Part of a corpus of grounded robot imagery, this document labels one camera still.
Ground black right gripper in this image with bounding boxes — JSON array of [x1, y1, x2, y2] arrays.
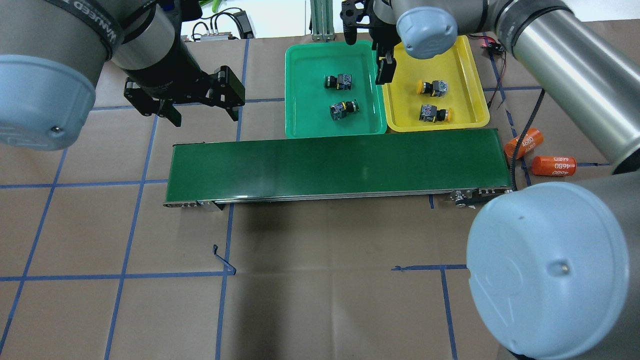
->
[[340, 0, 401, 85]]

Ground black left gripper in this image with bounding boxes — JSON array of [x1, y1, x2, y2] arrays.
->
[[123, 55, 246, 128]]

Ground green push button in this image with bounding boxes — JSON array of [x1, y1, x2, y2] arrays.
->
[[329, 99, 360, 121], [323, 73, 353, 91]]

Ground yellow push button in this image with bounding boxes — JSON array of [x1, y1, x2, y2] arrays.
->
[[416, 80, 449, 97], [418, 104, 451, 123]]

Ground orange cylinder marked 4680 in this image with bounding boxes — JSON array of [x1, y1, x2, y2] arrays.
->
[[531, 156, 578, 177]]

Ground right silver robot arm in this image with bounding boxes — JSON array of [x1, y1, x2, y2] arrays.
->
[[340, 0, 640, 360]]

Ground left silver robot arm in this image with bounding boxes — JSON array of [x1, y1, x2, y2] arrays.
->
[[0, 0, 246, 151]]

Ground green plastic tray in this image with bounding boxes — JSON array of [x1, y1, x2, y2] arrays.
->
[[285, 39, 387, 139]]

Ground yellow plastic tray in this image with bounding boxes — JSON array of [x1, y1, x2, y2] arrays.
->
[[382, 36, 490, 133]]

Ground black power adapter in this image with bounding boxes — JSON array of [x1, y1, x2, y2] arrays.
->
[[233, 10, 255, 39]]

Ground green conveyor belt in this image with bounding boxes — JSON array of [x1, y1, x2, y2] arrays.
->
[[163, 129, 512, 209]]

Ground aluminium frame post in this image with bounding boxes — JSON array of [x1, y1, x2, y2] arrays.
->
[[310, 0, 335, 43]]

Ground small red-wired circuit board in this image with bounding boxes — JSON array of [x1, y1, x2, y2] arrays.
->
[[481, 41, 506, 56]]

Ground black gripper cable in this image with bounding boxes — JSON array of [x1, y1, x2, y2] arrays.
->
[[509, 87, 547, 193]]

